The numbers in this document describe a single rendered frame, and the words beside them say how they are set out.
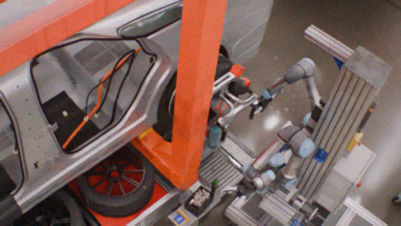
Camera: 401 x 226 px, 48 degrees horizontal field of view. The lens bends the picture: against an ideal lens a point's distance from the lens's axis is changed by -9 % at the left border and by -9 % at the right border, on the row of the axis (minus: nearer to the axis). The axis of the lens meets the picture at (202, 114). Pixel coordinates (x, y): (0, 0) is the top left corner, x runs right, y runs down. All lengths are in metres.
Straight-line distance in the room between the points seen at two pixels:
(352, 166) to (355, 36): 3.20
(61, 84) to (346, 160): 2.35
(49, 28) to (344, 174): 2.26
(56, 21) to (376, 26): 5.38
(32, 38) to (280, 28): 4.57
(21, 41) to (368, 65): 1.95
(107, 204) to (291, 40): 3.19
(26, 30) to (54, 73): 2.32
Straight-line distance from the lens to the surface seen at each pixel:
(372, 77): 2.80
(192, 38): 2.54
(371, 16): 6.80
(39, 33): 1.75
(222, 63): 3.79
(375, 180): 4.96
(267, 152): 3.18
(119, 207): 3.79
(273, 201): 3.63
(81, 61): 4.00
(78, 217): 3.76
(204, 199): 3.74
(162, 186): 4.12
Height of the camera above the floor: 3.87
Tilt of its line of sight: 52 degrees down
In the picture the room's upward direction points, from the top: 9 degrees clockwise
